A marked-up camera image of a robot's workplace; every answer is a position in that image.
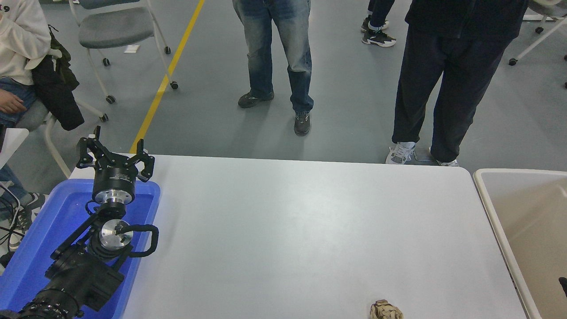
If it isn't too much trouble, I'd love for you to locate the person's hand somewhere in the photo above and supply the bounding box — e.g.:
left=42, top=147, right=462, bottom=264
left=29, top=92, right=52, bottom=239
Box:
left=0, top=89, right=27, bottom=115

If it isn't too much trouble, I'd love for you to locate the crumpled tan paper ball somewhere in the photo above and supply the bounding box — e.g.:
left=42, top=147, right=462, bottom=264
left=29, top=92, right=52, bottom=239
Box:
left=370, top=300, right=404, bottom=319

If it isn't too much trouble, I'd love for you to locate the white-legged wheeled chair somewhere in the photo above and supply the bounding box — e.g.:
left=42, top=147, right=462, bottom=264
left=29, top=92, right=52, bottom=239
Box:
left=509, top=0, right=567, bottom=88

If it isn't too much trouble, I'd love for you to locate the dark draped jacket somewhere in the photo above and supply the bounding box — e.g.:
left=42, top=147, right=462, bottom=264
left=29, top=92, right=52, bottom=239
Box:
left=32, top=23, right=85, bottom=131

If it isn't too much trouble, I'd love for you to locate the grey wheeled chair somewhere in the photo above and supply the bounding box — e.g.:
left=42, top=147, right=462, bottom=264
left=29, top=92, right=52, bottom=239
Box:
left=69, top=0, right=179, bottom=105

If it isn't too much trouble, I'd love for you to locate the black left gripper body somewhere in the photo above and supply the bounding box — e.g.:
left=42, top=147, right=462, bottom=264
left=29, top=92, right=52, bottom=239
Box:
left=92, top=153, right=138, bottom=193

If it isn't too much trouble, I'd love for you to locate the white-framed wheeled chair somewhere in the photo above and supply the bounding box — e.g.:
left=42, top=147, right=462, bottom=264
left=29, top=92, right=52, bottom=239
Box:
left=16, top=49, right=109, bottom=178

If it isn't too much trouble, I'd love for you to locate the white desk corner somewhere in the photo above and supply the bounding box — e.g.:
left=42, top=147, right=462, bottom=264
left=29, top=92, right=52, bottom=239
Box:
left=0, top=128, right=30, bottom=170

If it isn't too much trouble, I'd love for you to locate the large pale bin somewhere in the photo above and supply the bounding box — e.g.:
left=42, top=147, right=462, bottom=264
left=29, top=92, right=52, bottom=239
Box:
left=473, top=168, right=567, bottom=319

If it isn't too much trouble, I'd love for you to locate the blue plastic tray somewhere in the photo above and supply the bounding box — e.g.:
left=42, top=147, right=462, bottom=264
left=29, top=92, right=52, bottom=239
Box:
left=0, top=178, right=161, bottom=319

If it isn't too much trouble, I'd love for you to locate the seated person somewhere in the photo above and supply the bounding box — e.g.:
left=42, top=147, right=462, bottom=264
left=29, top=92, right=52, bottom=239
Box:
left=0, top=0, right=51, bottom=251

